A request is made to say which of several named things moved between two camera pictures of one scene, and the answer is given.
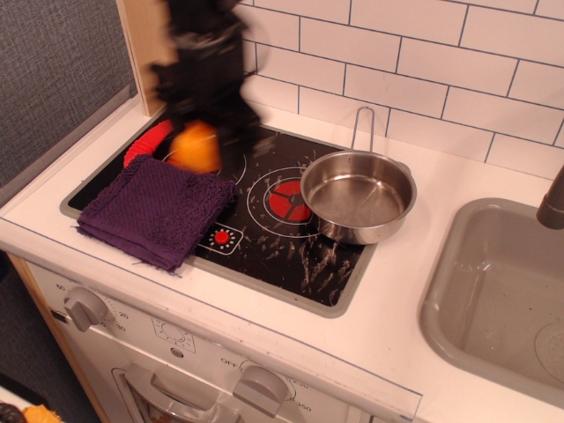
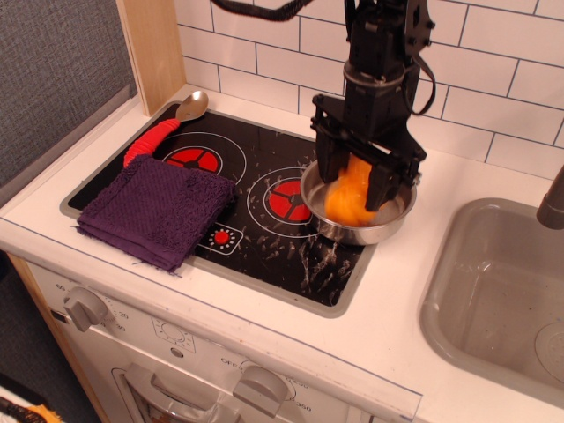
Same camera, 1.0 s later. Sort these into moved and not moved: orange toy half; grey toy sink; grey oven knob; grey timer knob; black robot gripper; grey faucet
Moved: black robot gripper; orange toy half
Not moved: grey faucet; grey timer knob; grey toy sink; grey oven knob
